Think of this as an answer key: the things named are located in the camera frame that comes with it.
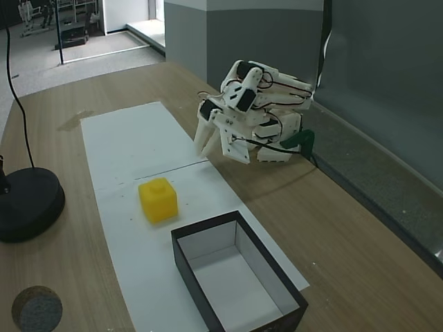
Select black round stand base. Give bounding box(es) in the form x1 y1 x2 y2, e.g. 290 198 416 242
0 155 66 243

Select black camera cable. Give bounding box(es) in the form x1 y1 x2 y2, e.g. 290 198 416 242
230 136 305 155

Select white paper sheet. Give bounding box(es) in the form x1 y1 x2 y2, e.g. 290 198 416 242
80 100 210 190
93 160 311 332

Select green table clamp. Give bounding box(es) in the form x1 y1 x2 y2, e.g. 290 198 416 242
280 129 316 156

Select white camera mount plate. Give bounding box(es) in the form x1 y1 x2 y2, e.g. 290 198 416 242
217 116 253 164

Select black floor pole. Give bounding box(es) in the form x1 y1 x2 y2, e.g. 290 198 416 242
51 0 65 65

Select black hanging wall cable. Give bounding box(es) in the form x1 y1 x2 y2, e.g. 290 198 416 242
313 0 334 91

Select yellow cube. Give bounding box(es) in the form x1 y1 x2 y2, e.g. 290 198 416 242
138 176 179 226

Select black stand cable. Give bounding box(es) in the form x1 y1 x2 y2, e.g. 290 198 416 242
3 0 36 169

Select white wheeled frame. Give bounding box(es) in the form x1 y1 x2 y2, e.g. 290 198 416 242
17 0 53 37

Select round table cable hole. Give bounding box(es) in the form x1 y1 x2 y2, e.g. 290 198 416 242
11 285 64 332

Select dark brown open box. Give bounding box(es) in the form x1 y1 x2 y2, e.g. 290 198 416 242
170 210 309 332

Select black case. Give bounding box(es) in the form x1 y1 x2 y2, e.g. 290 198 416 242
59 23 89 48

